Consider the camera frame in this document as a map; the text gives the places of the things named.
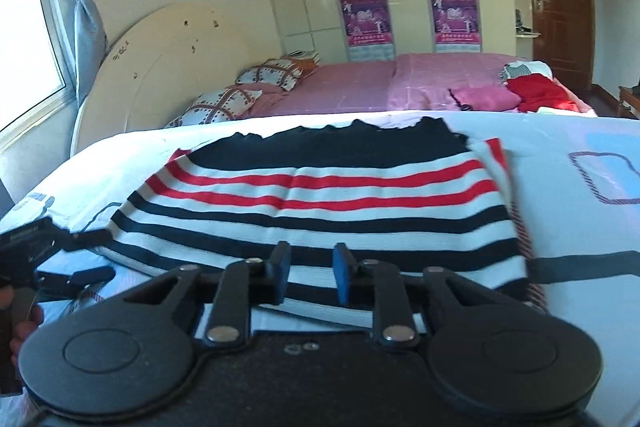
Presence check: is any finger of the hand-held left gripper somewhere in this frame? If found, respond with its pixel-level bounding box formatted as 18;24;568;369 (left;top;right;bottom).
62;229;112;254
36;265;117;304

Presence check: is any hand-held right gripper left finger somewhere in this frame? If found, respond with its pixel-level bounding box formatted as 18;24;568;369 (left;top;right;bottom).
122;240;293;350

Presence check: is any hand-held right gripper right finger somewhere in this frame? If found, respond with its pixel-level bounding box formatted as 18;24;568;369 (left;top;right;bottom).
333;242;497;350

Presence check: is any striped knit sweater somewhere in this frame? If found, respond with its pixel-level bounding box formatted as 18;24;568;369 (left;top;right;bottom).
75;117;551;315

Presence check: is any person's left hand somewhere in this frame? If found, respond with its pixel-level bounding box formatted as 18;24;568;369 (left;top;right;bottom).
0;284;46;371

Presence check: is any red white patterned pillow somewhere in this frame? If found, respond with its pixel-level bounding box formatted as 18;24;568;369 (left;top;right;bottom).
235;57;307;94
164;87;264;130

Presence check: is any pink bed sheet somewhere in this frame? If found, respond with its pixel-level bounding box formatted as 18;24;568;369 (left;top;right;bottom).
247;53;597;118

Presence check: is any cream round bed headboard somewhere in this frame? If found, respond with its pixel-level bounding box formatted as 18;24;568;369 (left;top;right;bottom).
70;4;282;158

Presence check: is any orange striped cushion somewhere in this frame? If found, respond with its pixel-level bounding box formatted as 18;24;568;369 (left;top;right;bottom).
287;50;323;75

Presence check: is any window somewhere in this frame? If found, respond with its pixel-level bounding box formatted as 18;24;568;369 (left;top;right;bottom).
0;0;69;134

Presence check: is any blue curtain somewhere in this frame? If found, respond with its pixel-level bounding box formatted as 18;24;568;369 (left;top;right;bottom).
39;0;109;108

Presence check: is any bright pink cloth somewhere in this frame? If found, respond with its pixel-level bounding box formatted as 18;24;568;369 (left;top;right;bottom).
447;86;522;112

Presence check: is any light blue patterned blanket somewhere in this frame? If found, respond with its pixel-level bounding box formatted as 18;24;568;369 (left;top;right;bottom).
0;109;640;427

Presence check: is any red cloth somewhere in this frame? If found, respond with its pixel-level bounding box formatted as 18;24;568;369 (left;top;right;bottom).
505;74;582;114

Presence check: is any white striped cloth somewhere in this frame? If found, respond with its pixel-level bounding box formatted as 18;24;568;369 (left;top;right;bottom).
500;60;554;84

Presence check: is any small wooden table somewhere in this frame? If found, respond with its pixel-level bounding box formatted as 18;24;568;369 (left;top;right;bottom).
617;85;640;121

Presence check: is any purple wall poster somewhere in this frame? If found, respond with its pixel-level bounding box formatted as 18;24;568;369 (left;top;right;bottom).
429;0;484;54
340;0;394;62

